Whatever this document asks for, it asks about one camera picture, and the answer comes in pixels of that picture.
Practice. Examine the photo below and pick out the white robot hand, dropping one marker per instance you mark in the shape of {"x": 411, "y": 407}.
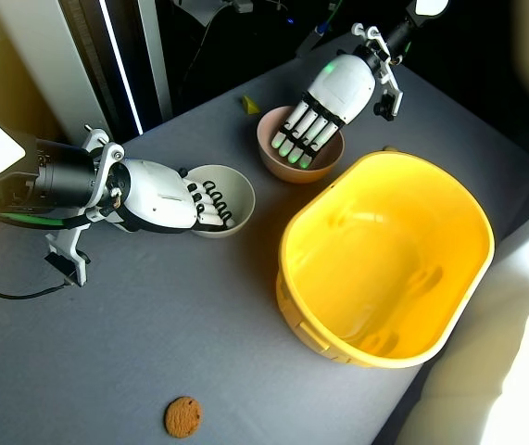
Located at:
{"x": 343, "y": 88}
{"x": 162, "y": 199}

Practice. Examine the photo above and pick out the small white bowl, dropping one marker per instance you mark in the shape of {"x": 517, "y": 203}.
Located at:
{"x": 241, "y": 194}

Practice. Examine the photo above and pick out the large pink bowl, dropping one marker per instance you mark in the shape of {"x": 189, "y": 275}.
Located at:
{"x": 292, "y": 171}

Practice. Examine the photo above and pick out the yellow plastic tub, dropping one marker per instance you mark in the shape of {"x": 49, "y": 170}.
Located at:
{"x": 384, "y": 259}

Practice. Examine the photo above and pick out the smooth tan biscuit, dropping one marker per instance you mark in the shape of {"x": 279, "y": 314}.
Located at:
{"x": 389, "y": 148}

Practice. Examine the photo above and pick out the small yellow block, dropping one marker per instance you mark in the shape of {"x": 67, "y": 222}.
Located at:
{"x": 250, "y": 105}

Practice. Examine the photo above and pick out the white LED strip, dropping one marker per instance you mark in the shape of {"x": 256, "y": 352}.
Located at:
{"x": 120, "y": 69}

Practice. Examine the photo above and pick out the grey table cloth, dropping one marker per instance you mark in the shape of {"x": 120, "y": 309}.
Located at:
{"x": 106, "y": 334}

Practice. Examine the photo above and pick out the white sheet in background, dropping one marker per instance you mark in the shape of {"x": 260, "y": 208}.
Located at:
{"x": 199, "y": 11}

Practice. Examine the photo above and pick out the wide white column panel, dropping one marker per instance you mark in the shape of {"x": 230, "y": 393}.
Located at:
{"x": 37, "y": 55}

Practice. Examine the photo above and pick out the brown chocolate chip cookie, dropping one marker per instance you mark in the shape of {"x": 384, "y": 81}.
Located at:
{"x": 183, "y": 417}

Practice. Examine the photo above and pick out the blurred white robot shell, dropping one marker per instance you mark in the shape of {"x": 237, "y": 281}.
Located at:
{"x": 500, "y": 347}

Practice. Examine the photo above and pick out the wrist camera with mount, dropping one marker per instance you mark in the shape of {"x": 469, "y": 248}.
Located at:
{"x": 69, "y": 255}
{"x": 391, "y": 99}

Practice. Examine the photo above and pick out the narrow white frame post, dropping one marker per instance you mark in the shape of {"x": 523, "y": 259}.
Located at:
{"x": 155, "y": 55}

